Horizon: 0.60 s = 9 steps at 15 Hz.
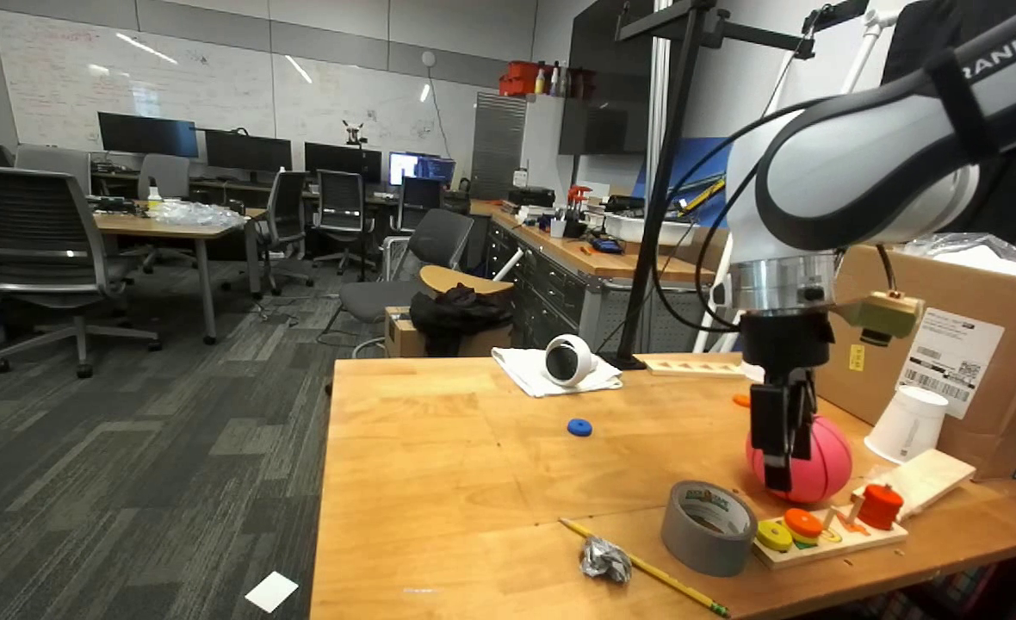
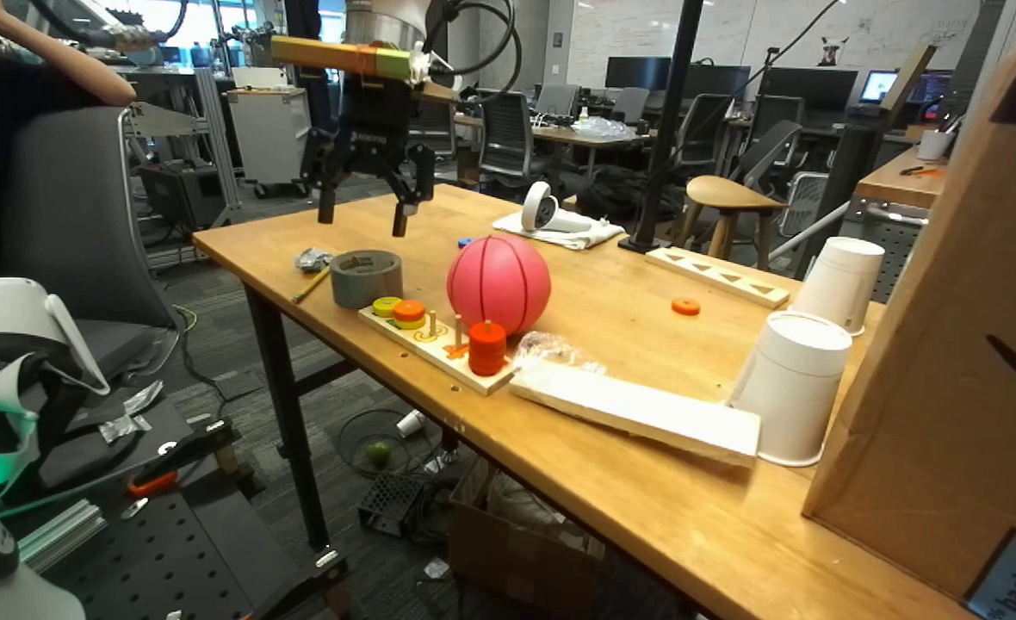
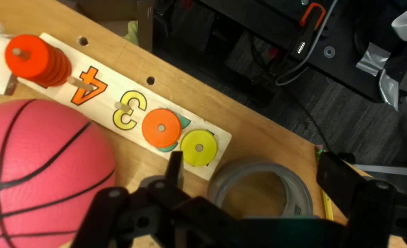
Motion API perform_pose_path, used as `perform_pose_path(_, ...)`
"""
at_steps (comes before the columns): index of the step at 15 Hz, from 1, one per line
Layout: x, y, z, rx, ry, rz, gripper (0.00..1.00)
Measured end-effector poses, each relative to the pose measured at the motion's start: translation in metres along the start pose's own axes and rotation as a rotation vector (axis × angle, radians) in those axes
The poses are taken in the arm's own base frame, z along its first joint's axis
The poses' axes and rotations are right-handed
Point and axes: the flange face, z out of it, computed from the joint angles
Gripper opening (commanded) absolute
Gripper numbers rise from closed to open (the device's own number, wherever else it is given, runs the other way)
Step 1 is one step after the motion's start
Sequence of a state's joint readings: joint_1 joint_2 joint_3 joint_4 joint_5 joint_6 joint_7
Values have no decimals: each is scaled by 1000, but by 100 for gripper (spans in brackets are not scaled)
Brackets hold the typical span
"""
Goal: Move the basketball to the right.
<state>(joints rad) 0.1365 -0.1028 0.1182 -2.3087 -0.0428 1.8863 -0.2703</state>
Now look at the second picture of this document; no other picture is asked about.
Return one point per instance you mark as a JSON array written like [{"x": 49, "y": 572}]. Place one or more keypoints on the lit blue computer screen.
[{"x": 879, "y": 88}]

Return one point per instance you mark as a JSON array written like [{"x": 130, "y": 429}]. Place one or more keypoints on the small white cup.
[{"x": 412, "y": 426}]

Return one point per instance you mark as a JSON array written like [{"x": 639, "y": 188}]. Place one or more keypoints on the black slanted stand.
[{"x": 864, "y": 148}]

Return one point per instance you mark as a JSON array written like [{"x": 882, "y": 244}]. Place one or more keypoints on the green tennis ball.
[{"x": 379, "y": 457}]

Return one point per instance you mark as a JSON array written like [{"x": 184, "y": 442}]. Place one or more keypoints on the black keyboard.
[{"x": 404, "y": 502}]

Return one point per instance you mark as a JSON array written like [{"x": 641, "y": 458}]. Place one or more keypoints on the brown cardboard box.
[{"x": 528, "y": 569}]

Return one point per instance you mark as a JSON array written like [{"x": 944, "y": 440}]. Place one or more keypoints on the white paper cup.
[
  {"x": 841, "y": 287},
  {"x": 787, "y": 389}
]

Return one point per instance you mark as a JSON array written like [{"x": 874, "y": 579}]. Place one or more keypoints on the large cardboard box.
[{"x": 942, "y": 347}]

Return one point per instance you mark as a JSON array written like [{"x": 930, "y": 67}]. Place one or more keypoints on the wooden office desk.
[{"x": 564, "y": 138}]

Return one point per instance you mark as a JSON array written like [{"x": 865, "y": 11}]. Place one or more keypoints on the white round camera device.
[{"x": 539, "y": 208}]

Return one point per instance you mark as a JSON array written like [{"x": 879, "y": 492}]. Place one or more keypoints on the long wooden shape sorter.
[{"x": 719, "y": 275}]

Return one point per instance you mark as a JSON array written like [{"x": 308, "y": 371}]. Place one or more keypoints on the round wooden stool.
[{"x": 733, "y": 195}]

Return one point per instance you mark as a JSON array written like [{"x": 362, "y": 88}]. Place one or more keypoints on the black backpack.
[{"x": 611, "y": 195}]

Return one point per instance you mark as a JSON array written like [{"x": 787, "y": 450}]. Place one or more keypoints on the yellow pencil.
[{"x": 313, "y": 287}]

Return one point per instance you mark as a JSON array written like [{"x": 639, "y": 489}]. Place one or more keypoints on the black vertical pole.
[{"x": 671, "y": 116}]

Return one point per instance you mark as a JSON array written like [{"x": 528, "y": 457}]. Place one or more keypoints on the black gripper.
[{"x": 377, "y": 116}]

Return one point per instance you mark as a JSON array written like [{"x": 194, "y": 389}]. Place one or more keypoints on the white cloth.
[{"x": 581, "y": 227}]

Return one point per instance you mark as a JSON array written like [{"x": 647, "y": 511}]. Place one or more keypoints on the black metal table leg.
[{"x": 287, "y": 401}]

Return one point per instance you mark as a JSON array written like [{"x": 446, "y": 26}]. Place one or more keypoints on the crumpled foil ball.
[{"x": 314, "y": 258}]

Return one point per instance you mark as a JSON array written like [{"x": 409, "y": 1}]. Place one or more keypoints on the white rolling cart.
[{"x": 271, "y": 138}]

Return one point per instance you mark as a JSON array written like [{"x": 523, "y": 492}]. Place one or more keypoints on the white flat board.
[{"x": 647, "y": 413}]

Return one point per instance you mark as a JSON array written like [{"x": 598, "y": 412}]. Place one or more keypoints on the black mesh office chair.
[
  {"x": 446, "y": 116},
  {"x": 508, "y": 133}
]

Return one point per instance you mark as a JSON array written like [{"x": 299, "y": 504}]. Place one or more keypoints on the white VR headset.
[{"x": 1, "y": 301}]

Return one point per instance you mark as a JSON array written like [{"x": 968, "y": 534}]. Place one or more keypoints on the grey duct tape roll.
[{"x": 354, "y": 287}]

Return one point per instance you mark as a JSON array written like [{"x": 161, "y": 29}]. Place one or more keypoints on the wooden stacking toy board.
[{"x": 438, "y": 350}]

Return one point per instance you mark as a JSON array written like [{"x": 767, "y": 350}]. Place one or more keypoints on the grey fabric office chair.
[{"x": 70, "y": 208}]

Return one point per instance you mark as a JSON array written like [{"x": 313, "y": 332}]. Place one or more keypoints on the pink basketball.
[{"x": 500, "y": 287}]

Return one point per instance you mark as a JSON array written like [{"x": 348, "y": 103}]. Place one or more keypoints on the black computer monitor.
[
  {"x": 812, "y": 91},
  {"x": 639, "y": 72}
]

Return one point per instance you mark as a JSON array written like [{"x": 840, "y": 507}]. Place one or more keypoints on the wooden top workbench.
[{"x": 896, "y": 185}]

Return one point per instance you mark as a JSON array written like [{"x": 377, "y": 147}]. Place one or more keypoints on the person's bare forearm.
[{"x": 70, "y": 64}]

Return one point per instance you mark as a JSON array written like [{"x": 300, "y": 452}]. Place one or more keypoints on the small orange disc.
[{"x": 687, "y": 308}]

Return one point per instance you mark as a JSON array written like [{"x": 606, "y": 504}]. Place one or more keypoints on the red cylinder block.
[{"x": 488, "y": 350}]

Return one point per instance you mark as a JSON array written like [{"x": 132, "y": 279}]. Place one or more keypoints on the aluminium extrusion bar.
[{"x": 62, "y": 534}]

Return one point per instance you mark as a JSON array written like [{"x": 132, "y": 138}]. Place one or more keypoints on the black perforated breadboard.
[{"x": 184, "y": 551}]

